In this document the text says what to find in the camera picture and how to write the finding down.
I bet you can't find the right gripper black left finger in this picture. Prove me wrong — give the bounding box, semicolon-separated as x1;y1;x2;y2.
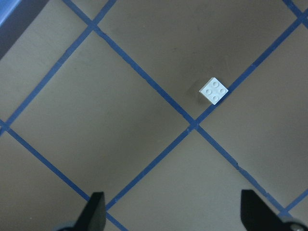
73;192;106;231

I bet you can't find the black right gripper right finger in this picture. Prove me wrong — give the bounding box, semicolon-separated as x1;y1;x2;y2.
240;190;289;231

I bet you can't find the white block mid table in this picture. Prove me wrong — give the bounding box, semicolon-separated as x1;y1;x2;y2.
199;77;229;105

